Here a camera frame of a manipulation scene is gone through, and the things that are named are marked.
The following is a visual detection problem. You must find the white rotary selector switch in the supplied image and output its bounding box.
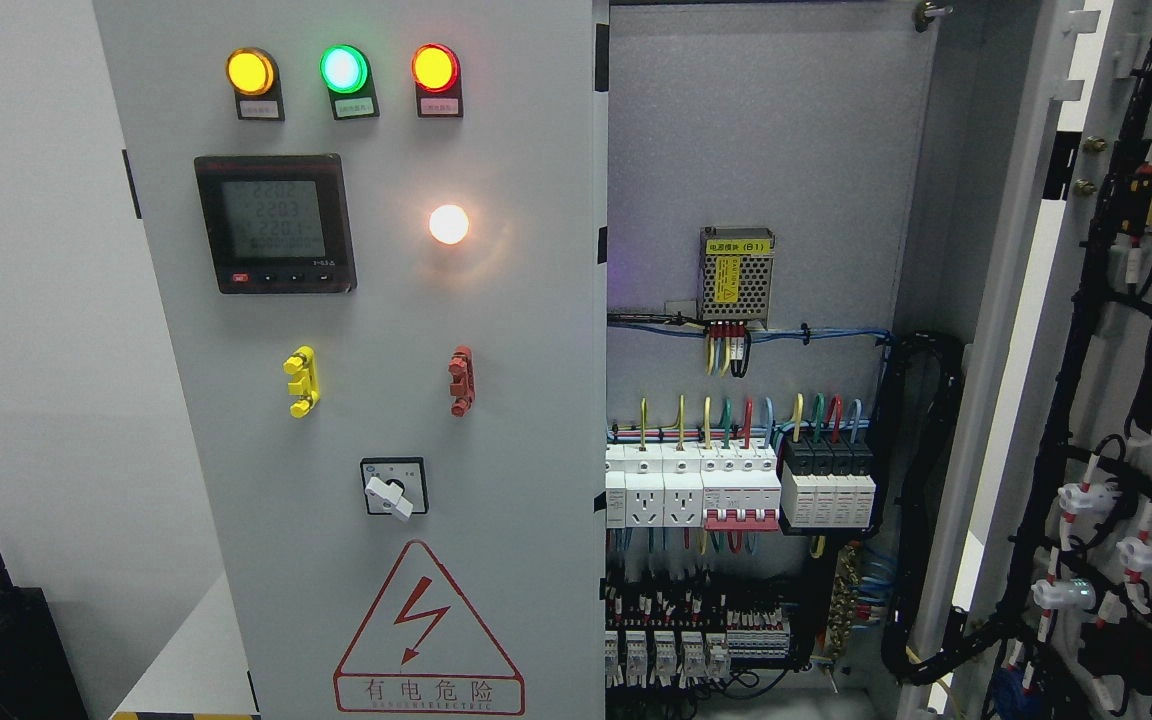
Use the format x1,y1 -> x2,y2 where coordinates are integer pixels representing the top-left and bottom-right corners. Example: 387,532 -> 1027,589
361,457 -> 429,521

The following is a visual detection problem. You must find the black box at left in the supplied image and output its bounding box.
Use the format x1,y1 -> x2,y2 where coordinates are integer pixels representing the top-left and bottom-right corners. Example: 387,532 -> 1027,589
0,551 -> 88,719

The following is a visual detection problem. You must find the yellow terminal post block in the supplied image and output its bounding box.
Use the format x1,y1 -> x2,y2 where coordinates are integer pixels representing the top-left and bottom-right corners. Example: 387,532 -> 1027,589
283,344 -> 321,419

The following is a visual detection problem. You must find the white glowing indicator lamp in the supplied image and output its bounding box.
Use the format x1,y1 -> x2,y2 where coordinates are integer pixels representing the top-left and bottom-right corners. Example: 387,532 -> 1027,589
429,204 -> 470,245

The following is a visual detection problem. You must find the black white surge protector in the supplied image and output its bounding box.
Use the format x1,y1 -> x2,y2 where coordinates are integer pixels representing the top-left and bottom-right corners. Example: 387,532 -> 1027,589
780,435 -> 876,530

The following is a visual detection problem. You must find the grey cabinet door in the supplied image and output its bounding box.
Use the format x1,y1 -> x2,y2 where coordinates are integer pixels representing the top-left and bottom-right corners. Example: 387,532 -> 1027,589
952,1 -> 1152,719
93,1 -> 608,719

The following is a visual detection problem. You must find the white socket breaker row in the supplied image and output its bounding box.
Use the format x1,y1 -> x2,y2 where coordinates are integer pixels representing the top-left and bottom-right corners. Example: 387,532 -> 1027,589
605,441 -> 781,532

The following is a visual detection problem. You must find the red triangle warning sticker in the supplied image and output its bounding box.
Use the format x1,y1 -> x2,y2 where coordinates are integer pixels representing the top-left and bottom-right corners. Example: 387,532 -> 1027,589
334,539 -> 526,717

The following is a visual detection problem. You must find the metal mesh power supply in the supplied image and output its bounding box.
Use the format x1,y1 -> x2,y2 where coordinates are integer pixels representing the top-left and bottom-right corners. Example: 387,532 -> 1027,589
699,225 -> 776,323

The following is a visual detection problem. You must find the black wrapped cable loom right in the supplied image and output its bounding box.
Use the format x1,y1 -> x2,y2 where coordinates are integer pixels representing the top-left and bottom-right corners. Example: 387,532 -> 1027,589
866,331 -> 967,685

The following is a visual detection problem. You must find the red terminal post block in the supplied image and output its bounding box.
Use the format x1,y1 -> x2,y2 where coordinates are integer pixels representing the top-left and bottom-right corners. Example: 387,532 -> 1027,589
448,344 -> 476,418

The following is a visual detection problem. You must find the green indicator lamp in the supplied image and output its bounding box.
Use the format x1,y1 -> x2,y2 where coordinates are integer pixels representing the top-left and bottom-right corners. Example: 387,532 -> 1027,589
319,44 -> 370,94

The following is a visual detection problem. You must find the red indicator lamp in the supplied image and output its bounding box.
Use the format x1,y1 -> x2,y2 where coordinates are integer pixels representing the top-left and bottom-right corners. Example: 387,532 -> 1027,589
411,44 -> 460,94

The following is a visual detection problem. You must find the lower relay terminal row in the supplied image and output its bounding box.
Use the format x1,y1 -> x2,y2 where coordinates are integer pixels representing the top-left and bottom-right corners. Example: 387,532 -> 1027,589
600,571 -> 797,691

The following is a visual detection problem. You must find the black digital power meter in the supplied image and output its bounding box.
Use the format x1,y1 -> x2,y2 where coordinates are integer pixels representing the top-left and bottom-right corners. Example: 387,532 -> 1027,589
195,154 -> 356,293

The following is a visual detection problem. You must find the yellow indicator lamp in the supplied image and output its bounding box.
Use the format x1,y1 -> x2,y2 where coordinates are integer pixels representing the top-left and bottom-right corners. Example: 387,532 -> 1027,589
225,47 -> 276,97

